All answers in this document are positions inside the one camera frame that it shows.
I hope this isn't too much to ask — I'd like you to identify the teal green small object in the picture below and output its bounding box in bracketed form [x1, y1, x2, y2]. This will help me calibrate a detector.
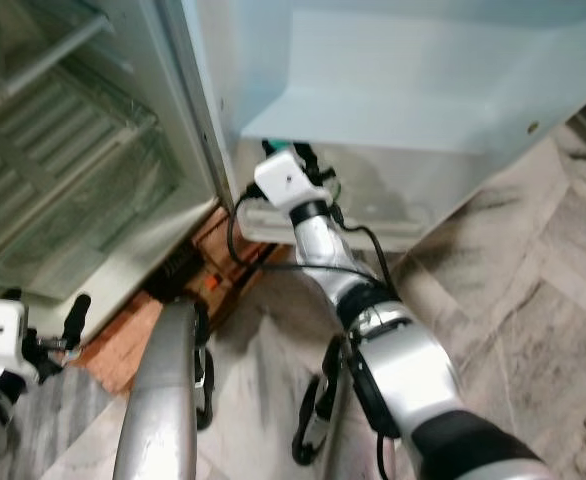
[265, 138, 292, 159]

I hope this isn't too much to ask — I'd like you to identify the silver fridge door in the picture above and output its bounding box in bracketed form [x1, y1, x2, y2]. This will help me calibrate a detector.
[158, 0, 586, 253]

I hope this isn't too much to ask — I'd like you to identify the orange brick platform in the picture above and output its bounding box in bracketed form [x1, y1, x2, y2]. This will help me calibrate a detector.
[75, 208, 284, 366]

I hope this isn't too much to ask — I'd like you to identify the silver left robot leg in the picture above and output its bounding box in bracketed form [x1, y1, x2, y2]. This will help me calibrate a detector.
[112, 299, 216, 480]

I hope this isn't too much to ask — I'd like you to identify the white freezer tray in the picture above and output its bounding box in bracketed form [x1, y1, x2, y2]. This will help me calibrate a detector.
[0, 0, 114, 126]

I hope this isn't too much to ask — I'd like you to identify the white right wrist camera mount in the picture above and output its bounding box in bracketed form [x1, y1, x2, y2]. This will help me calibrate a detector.
[252, 148, 321, 208]

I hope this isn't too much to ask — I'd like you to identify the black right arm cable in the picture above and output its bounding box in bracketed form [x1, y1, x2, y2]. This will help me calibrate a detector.
[226, 188, 396, 296]

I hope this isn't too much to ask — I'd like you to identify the white wire fridge shelf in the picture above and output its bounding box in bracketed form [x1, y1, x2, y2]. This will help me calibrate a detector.
[0, 75, 159, 266]

